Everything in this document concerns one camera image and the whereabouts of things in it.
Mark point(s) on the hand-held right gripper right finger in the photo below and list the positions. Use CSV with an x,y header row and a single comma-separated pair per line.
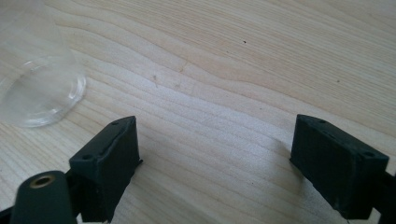
x,y
337,168

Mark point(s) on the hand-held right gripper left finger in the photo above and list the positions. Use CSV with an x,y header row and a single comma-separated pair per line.
x,y
107,161

